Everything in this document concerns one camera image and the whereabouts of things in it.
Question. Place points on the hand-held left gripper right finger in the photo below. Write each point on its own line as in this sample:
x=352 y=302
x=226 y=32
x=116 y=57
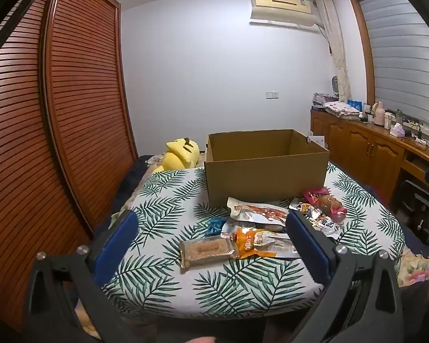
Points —
x=309 y=250

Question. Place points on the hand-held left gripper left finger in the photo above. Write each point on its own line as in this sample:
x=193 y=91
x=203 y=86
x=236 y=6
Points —
x=116 y=250

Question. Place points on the white and blue snack packet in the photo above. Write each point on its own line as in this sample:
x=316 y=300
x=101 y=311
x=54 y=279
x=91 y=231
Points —
x=325 y=223

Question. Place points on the red and pink meat packet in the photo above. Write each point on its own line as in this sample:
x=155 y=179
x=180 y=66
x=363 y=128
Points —
x=327 y=202

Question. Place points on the orange snack packet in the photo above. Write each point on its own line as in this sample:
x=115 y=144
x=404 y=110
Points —
x=253 y=241

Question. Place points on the white snack bag red print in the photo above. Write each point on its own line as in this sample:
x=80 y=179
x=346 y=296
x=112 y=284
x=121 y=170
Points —
x=261 y=212

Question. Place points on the brown cardboard box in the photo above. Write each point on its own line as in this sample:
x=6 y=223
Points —
x=264 y=182

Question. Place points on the clear-wrapped brown cake bar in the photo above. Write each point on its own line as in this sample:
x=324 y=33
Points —
x=207 y=250

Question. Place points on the small blue candy packet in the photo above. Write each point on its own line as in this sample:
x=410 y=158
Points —
x=216 y=227

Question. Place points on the dark blue blanket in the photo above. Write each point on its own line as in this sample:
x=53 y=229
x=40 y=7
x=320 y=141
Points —
x=128 y=182

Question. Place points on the floral bedsheet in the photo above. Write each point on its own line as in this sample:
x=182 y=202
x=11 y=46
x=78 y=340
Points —
x=414 y=271

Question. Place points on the white paper box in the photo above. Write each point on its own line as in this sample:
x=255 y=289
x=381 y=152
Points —
x=316 y=141

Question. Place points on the wooden cabinet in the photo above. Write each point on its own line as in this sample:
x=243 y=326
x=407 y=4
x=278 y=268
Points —
x=357 y=150

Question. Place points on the yellow plush toy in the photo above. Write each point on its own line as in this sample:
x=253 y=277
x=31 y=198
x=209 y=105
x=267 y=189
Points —
x=180 y=155

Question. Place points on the black chair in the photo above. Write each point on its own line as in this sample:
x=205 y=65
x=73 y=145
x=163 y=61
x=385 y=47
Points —
x=420 y=207

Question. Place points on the slatted wooden wardrobe door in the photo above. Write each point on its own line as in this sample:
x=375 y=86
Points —
x=89 y=107
x=18 y=168

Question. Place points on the folded floral blanket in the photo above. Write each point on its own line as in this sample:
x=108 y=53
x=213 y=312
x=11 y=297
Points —
x=341 y=110

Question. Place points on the purple tissue box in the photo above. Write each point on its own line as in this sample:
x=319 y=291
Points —
x=396 y=130

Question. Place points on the folded purple cloth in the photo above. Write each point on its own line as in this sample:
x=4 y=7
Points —
x=323 y=99

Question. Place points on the small blue box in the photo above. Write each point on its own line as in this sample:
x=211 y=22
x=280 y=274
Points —
x=354 y=105

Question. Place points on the white cup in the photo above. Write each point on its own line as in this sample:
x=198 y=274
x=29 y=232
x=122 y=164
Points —
x=388 y=120

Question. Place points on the pink kettle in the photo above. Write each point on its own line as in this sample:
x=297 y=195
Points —
x=379 y=114

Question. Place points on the white power strip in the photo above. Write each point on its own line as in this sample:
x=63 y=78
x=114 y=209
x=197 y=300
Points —
x=420 y=141

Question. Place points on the small white fan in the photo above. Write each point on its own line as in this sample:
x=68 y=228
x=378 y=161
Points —
x=335 y=85

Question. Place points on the grey window blind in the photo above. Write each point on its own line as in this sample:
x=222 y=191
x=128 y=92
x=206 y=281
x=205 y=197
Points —
x=404 y=64

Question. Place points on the patterned cream curtain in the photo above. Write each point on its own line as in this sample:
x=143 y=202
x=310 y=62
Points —
x=338 y=43

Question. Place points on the white wall switch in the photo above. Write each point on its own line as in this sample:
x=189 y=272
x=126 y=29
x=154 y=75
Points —
x=272 y=95

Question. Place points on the wooden window frame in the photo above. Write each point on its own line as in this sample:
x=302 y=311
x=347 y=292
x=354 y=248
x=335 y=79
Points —
x=364 y=50

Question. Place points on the beige wall air conditioner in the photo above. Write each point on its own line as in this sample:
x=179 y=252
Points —
x=282 y=9

